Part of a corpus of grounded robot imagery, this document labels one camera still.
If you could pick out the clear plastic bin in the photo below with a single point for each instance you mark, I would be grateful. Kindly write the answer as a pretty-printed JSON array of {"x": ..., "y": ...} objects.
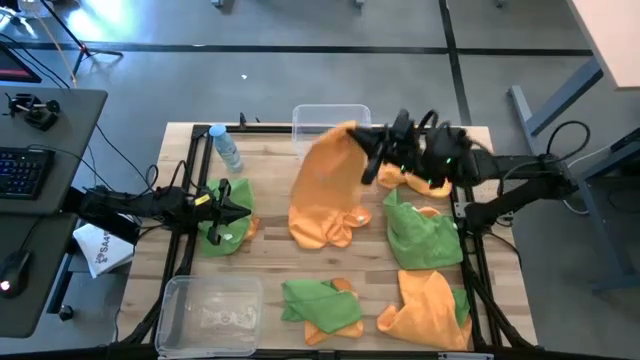
[
  {"x": 320, "y": 117},
  {"x": 210, "y": 310}
]

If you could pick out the black aluminium table frame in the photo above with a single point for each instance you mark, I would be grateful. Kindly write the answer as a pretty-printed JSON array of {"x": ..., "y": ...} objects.
[{"x": 260, "y": 129}]

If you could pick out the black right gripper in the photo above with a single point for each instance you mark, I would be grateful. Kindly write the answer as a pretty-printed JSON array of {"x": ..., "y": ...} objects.
[{"x": 405, "y": 150}]

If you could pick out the blue-grey table frame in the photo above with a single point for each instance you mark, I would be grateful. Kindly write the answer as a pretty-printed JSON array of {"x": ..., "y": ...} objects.
[{"x": 600, "y": 200}]

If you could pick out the small black table clamp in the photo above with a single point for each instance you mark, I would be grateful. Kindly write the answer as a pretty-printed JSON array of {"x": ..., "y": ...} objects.
[{"x": 243, "y": 121}]

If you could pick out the black backlit keyboard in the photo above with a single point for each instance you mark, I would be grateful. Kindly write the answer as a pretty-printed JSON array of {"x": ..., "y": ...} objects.
[{"x": 25, "y": 172}]

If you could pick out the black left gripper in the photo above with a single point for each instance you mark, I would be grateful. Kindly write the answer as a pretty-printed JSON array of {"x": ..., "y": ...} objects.
[{"x": 202, "y": 212}]

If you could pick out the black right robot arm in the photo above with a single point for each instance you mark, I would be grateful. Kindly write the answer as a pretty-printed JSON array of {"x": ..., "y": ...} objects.
[{"x": 500, "y": 165}]

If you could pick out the blue-grey table leg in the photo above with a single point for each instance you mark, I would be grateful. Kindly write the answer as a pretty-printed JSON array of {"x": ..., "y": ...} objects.
[{"x": 550, "y": 107}]

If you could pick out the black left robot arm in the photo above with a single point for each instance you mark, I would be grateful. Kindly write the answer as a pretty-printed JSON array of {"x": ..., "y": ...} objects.
[{"x": 125, "y": 205}]

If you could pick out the black round knob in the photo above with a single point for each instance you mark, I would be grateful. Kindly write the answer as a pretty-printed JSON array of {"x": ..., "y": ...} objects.
[{"x": 66, "y": 313}]

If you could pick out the pale blue spray bottle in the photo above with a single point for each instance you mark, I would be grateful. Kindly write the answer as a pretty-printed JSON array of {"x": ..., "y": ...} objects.
[{"x": 227, "y": 150}]

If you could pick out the black desk clamp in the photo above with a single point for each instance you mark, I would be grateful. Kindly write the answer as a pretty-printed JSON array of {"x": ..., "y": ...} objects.
[{"x": 37, "y": 115}]

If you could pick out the black tripod stand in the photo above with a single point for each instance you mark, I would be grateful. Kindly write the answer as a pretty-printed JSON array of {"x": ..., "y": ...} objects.
[{"x": 66, "y": 27}]

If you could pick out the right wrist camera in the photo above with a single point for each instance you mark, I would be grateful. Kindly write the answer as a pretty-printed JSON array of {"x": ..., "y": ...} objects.
[{"x": 402, "y": 125}]

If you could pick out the black computer mouse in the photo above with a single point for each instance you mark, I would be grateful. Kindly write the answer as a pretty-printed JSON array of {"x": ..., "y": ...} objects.
[{"x": 14, "y": 272}]

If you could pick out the dark monitor screen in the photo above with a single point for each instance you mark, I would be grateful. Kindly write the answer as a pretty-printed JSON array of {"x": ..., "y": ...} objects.
[{"x": 12, "y": 67}]

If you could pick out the pale table top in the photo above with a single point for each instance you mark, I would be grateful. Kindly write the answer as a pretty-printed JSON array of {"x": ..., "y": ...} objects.
[{"x": 610, "y": 40}]

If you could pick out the grey desk top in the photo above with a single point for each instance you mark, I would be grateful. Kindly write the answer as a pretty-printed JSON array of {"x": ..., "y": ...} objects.
[
  {"x": 50, "y": 125},
  {"x": 40, "y": 280}
]

